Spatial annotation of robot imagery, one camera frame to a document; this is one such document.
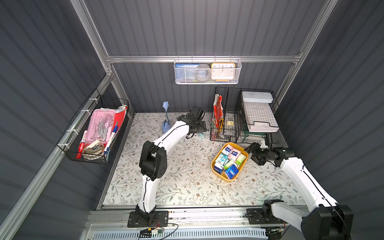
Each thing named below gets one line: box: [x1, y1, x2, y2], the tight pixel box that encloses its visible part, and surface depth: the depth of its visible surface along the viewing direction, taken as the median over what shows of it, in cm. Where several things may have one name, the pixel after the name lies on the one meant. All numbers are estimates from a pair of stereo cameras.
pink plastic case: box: [86, 109, 116, 144], surface depth 73 cm
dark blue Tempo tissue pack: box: [225, 164, 239, 180], surface depth 83 cm
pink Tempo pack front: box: [228, 148, 241, 162], surface depth 90 cm
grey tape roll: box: [195, 63, 212, 83], surface depth 89 cm
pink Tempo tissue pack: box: [221, 144, 234, 156], surface depth 94 cm
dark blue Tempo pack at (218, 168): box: [213, 162, 224, 175], surface depth 86 cm
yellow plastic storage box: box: [211, 142, 249, 183], surface depth 88 cm
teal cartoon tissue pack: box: [215, 152, 230, 166], surface depth 91 cm
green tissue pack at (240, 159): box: [236, 153, 247, 166], surface depth 90 cm
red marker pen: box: [75, 130, 88, 159], surface depth 66 cm
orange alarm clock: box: [210, 62, 236, 82], surface depth 90 cm
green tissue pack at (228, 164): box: [223, 160, 234, 170], surface depth 88 cm
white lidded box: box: [241, 91, 274, 103], surface depth 101 cm
